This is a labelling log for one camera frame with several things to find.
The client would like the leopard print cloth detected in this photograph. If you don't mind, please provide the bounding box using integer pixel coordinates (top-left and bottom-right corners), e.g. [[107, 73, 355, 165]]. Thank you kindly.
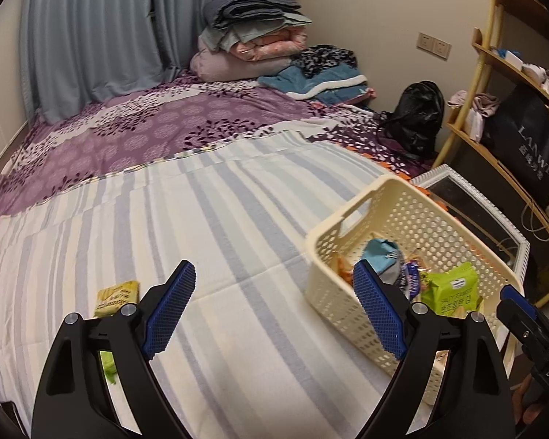
[[291, 45, 358, 78]]

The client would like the blue garment with white trim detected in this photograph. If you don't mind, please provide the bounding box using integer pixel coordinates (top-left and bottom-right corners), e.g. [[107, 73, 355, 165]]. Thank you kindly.
[[257, 61, 376, 106]]

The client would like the dark blue snack packet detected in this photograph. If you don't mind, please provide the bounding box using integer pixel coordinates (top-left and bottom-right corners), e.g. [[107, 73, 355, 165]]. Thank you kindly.
[[400, 260, 424, 303]]

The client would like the lime green ribbed snack packet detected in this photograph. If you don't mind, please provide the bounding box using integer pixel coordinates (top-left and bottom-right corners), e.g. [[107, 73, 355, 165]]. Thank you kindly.
[[98, 350, 120, 385]]

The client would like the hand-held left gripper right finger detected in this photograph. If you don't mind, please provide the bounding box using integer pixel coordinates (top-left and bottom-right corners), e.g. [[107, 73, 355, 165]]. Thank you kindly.
[[352, 260, 517, 439]]

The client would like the black shopping bag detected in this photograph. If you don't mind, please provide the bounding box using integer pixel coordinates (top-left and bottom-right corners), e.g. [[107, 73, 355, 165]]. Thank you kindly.
[[480, 82, 549, 211]]

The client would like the purple floral bedsheet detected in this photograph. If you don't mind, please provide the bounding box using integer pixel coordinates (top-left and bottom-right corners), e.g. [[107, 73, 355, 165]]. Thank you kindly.
[[0, 71, 435, 257]]

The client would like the orange snack packet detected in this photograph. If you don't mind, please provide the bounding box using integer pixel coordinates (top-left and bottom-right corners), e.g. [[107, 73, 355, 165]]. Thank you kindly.
[[336, 256, 355, 284]]

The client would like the blue and white snack packet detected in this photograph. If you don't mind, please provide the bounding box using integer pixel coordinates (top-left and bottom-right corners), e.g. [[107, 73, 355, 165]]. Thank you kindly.
[[361, 238, 406, 286]]

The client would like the folded grey-green blanket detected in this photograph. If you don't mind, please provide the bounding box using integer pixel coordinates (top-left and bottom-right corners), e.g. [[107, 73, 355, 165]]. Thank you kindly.
[[199, 14, 313, 53]]

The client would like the grey-blue curtain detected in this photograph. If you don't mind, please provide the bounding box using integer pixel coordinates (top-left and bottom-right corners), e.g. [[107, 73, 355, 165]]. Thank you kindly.
[[20, 0, 296, 122]]

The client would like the black backpack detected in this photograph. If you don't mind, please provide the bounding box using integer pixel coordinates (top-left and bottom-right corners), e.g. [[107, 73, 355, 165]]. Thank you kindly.
[[375, 81, 445, 161]]

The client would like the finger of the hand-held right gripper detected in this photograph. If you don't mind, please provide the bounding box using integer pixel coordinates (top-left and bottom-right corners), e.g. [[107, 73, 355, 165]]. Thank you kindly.
[[496, 284, 541, 335]]

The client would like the folded dark grey blanket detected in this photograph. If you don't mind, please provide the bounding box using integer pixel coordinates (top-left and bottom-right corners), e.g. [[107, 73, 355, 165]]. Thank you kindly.
[[204, 0, 303, 28]]

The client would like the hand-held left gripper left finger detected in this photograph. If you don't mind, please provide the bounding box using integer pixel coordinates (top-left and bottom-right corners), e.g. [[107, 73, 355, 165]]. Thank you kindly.
[[31, 260, 197, 439]]

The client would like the cream perforated plastic basket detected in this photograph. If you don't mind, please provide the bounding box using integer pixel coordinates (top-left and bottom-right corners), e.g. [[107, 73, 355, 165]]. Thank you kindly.
[[305, 176, 527, 405]]

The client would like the bamboo shelf rack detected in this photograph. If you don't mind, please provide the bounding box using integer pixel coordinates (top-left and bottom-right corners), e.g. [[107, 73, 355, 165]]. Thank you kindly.
[[432, 0, 549, 312]]

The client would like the white-framed glass side table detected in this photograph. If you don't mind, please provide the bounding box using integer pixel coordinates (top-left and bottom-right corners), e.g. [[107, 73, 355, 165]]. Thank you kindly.
[[409, 165, 531, 284]]

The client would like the striped white and blue sheet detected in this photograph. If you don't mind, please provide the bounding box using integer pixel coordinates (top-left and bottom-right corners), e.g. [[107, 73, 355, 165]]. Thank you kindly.
[[0, 130, 440, 439]]

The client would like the person's right hand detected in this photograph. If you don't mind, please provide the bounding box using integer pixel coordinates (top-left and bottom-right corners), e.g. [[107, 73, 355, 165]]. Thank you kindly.
[[516, 372, 549, 428]]

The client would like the yellow honeycomb-print snack packet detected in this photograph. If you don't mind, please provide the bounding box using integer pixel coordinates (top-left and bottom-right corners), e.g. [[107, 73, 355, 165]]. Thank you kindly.
[[94, 281, 140, 318]]

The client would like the pink cloth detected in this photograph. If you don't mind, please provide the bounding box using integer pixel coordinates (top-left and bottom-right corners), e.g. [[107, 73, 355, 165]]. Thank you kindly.
[[447, 90, 499, 117]]

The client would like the folded pink floral quilt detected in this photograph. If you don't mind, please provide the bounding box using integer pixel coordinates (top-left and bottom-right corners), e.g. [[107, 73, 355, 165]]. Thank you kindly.
[[231, 27, 308, 61]]

